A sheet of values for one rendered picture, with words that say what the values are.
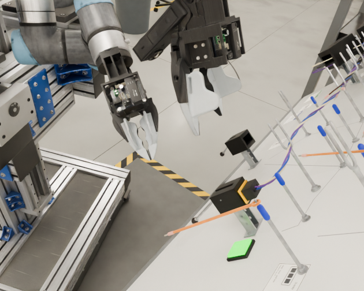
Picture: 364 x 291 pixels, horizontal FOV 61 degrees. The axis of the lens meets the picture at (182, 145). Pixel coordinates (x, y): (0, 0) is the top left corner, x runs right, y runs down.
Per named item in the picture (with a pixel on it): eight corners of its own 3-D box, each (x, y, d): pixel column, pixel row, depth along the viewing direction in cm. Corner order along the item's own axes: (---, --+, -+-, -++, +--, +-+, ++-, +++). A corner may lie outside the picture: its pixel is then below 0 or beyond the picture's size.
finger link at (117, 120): (120, 145, 60) (106, 104, 62) (121, 146, 62) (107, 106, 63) (143, 136, 60) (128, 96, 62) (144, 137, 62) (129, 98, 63)
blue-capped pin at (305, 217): (303, 217, 48) (273, 172, 48) (311, 215, 47) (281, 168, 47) (300, 223, 47) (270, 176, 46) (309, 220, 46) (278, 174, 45)
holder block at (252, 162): (236, 168, 96) (218, 142, 96) (266, 157, 87) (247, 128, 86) (229, 176, 94) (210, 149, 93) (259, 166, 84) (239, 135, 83)
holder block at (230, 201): (230, 202, 58) (218, 185, 57) (255, 194, 54) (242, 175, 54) (221, 216, 55) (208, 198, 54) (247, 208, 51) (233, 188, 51)
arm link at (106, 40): (94, 56, 66) (130, 44, 67) (100, 75, 65) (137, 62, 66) (82, 38, 59) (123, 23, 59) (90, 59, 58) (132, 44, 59)
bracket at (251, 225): (252, 222, 57) (237, 200, 57) (263, 219, 56) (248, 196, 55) (244, 238, 54) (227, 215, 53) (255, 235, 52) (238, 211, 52)
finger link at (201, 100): (216, 136, 42) (213, 66, 41) (179, 137, 45) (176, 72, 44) (226, 134, 44) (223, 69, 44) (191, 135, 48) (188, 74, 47)
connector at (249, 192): (240, 195, 55) (234, 186, 55) (263, 187, 52) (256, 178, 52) (234, 205, 53) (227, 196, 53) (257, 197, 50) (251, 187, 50)
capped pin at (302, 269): (296, 269, 39) (248, 199, 38) (307, 264, 38) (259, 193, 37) (298, 276, 37) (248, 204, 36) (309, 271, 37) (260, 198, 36)
